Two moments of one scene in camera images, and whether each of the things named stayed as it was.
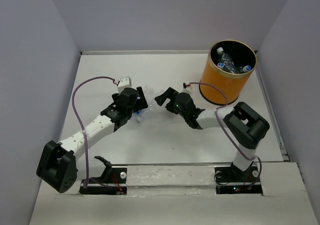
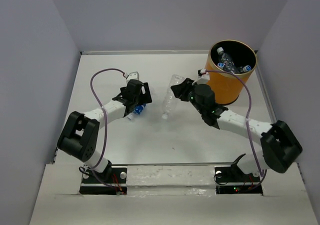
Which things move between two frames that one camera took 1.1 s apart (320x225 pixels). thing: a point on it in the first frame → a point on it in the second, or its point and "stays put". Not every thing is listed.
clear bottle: (220, 65) stays put
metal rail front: (169, 163) stays put
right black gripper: (171, 93) → (183, 88)
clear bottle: (150, 97) → (171, 101)
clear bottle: (245, 68) stays put
